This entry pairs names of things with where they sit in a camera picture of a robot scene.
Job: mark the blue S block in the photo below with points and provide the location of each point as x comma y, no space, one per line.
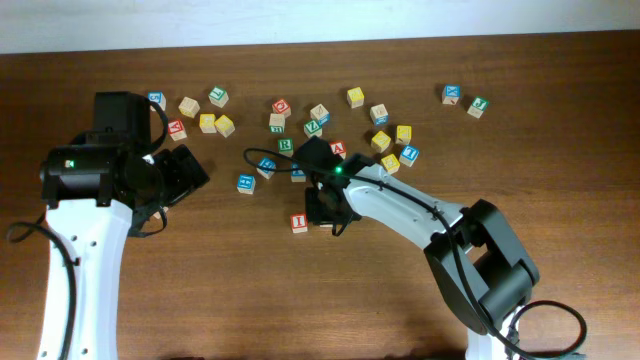
158,98

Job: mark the blue H block lower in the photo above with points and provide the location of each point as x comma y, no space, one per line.
246,184

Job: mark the red I block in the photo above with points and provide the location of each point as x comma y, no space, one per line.
299,223

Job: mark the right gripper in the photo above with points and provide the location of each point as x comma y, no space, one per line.
315,215

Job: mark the red A block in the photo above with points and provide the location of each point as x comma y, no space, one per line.
338,148

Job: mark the red Q block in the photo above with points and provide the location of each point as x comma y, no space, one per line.
282,107

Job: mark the green L block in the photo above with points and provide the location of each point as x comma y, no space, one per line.
218,96

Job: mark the blue P block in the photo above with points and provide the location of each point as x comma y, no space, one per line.
297,175

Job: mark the green Z block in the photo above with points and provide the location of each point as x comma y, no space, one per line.
312,128

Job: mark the yellow block top centre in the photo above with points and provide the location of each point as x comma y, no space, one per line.
355,97

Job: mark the yellow block left pair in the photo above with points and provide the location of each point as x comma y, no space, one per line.
207,123

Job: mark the green-sided B block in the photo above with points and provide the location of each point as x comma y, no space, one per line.
277,123

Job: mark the green J block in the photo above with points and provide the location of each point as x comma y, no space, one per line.
477,107

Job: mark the yellow block diamond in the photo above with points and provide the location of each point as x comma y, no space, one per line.
380,142

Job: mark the plain wooden block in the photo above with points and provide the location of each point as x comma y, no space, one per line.
189,107

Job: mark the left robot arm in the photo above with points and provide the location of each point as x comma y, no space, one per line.
99,191

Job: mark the plain blue-sided block right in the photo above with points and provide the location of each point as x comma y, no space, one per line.
379,114

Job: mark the plain blue-sided block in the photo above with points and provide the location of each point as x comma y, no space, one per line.
320,114
379,114

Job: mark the green R block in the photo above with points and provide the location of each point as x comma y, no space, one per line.
285,146

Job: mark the blue H block upper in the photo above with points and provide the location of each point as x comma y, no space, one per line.
266,167

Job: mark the blue T block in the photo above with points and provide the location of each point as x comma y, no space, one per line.
409,155

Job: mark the red Y block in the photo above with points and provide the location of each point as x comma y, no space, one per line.
177,130

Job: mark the yellow block lower right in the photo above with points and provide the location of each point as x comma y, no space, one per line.
390,163

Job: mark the yellow block right upper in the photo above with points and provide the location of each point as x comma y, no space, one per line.
403,134

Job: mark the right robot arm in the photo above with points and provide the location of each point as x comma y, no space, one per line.
482,270

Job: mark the yellow block right pair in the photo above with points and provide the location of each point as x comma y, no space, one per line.
224,125

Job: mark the yellow block pair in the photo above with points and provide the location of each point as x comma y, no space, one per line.
224,125
207,123

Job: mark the blue h block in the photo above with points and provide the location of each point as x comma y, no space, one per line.
266,167
246,184

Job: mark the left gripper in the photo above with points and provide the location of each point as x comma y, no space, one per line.
187,174

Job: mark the blue X block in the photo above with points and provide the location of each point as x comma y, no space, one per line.
451,94

